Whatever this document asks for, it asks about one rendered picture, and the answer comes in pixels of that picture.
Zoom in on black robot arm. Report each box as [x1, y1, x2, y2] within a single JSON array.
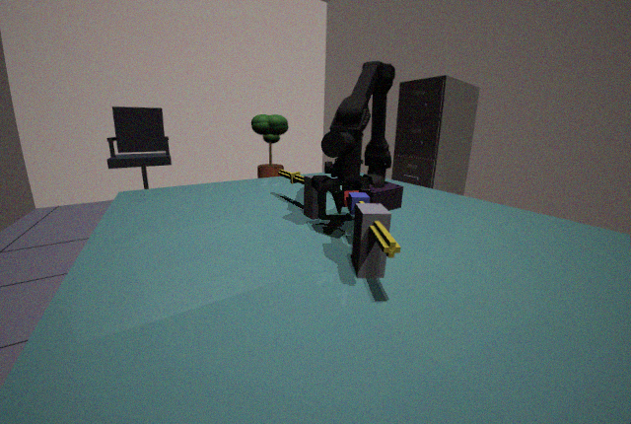
[[321, 60, 395, 179]]

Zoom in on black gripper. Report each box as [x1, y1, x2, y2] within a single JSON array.
[[312, 155, 385, 214]]

